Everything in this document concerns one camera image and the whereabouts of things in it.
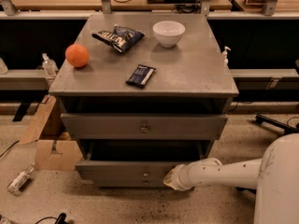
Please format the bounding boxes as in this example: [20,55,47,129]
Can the dark blue snack packet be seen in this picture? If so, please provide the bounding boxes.
[125,64,156,89]

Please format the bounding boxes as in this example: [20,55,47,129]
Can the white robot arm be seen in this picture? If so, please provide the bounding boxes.
[164,133,299,224]

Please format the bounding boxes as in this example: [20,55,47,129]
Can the white pump bottle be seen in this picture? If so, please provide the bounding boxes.
[222,46,231,65]

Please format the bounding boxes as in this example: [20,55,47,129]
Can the blue chip bag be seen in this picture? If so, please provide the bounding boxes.
[92,25,145,53]

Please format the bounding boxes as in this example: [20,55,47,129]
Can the orange fruit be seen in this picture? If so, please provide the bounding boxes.
[65,44,89,68]

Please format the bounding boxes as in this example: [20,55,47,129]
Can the brown cardboard box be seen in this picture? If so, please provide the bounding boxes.
[19,95,82,171]

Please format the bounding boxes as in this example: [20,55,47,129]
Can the grey bottom drawer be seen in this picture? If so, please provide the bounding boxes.
[93,180,167,188]

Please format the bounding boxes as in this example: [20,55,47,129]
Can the white bowl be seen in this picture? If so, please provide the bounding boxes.
[152,21,185,48]

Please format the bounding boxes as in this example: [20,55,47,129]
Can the clear bottle on floor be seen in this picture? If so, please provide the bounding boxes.
[7,164,36,195]

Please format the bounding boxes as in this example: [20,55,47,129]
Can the grey top drawer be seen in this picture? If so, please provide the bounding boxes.
[61,113,227,140]

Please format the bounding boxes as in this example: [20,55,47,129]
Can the black floor cable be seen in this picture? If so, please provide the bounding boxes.
[33,212,68,224]

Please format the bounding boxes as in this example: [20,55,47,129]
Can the clear bottle on ledge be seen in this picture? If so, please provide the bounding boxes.
[42,53,58,77]

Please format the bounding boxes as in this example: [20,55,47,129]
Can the black chair base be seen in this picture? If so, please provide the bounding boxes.
[255,114,299,135]

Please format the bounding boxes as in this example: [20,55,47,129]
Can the grey drawer cabinet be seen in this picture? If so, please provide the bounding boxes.
[48,13,240,161]

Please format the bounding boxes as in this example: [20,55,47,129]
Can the grey drawer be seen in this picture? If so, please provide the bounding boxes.
[93,180,167,188]
[61,113,227,140]
[76,140,204,182]

